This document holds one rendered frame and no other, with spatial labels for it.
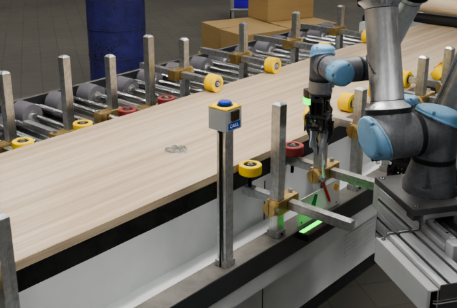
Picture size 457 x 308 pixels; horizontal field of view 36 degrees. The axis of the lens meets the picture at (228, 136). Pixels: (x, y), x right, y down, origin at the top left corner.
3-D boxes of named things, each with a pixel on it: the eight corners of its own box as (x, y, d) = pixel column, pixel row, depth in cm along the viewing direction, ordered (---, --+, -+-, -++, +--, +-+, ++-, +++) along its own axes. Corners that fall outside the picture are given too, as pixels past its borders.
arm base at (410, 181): (470, 196, 186) (475, 161, 182) (419, 202, 182) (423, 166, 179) (440, 175, 199) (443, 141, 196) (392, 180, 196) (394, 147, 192)
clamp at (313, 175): (339, 174, 256) (339, 161, 254) (317, 185, 246) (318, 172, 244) (326, 170, 259) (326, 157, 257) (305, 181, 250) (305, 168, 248)
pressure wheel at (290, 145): (307, 171, 264) (308, 143, 260) (294, 178, 258) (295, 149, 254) (290, 166, 269) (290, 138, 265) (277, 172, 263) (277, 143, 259)
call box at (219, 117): (241, 129, 204) (242, 104, 201) (226, 135, 199) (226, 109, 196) (224, 124, 208) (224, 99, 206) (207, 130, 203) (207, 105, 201)
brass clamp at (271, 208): (299, 206, 239) (300, 192, 237) (275, 219, 229) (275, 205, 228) (285, 201, 243) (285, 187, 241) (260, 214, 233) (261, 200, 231)
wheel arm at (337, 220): (354, 230, 222) (356, 218, 220) (349, 234, 219) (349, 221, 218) (248, 192, 249) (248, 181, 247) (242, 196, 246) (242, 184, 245)
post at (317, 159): (324, 218, 256) (330, 92, 240) (318, 221, 254) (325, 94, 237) (316, 215, 258) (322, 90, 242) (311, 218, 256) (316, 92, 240)
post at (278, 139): (283, 236, 238) (287, 101, 221) (277, 241, 235) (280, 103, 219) (275, 234, 240) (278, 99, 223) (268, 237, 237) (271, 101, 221)
